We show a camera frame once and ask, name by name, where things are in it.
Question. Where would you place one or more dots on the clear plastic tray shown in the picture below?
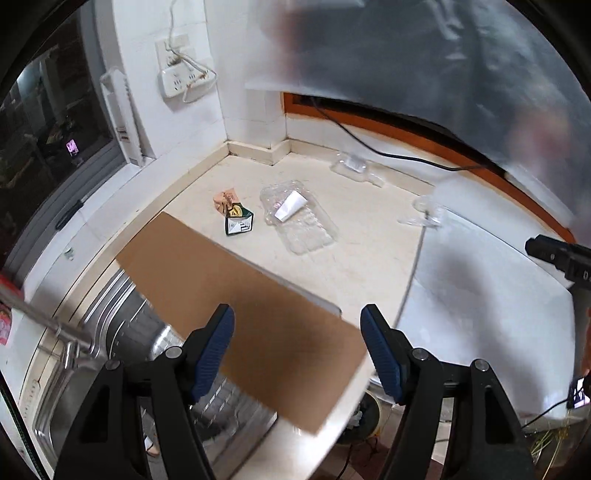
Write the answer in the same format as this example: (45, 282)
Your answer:
(304, 230)

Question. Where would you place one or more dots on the white plastic rack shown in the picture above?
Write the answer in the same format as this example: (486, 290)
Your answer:
(121, 120)

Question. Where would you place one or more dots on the red plastic item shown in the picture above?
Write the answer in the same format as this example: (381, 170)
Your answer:
(9, 282)

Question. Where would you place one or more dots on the stainless steel sink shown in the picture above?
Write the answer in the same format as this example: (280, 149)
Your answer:
(124, 323)

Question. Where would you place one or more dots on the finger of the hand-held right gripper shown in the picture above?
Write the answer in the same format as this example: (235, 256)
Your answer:
(561, 258)

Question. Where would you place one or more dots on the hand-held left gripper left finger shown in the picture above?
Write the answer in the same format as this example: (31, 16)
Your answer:
(213, 355)

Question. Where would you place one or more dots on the white power strip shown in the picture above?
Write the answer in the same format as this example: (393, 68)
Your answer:
(182, 79)

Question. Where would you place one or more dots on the white paper cup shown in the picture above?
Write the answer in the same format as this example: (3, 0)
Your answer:
(290, 207)

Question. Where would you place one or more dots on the small green carton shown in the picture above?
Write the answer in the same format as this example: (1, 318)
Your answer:
(238, 222)

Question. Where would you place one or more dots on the crumpled clear plastic wrap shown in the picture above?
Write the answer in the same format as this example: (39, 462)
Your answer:
(425, 213)

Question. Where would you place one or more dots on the white wall socket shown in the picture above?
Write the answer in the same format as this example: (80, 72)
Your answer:
(171, 48)

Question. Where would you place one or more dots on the clear plastic bottle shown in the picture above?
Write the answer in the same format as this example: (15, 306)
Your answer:
(355, 167)

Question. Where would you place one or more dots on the brown cardboard sheet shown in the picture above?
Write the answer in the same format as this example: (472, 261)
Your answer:
(254, 323)

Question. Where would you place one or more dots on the clear plastic bag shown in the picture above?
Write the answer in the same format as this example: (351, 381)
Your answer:
(415, 60)

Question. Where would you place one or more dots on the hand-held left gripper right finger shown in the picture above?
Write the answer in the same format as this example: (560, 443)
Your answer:
(381, 355)

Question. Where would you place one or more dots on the dark glass window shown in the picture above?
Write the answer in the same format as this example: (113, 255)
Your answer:
(46, 138)

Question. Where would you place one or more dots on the metal faucet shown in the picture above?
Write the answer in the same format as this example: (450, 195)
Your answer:
(60, 328)

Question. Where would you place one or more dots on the orange wooden window frame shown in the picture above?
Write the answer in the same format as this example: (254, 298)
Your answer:
(369, 121)

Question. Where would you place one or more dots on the orange snack wrapper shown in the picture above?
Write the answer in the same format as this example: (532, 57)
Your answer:
(225, 199)

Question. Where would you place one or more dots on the round container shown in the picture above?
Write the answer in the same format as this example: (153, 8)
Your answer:
(371, 415)

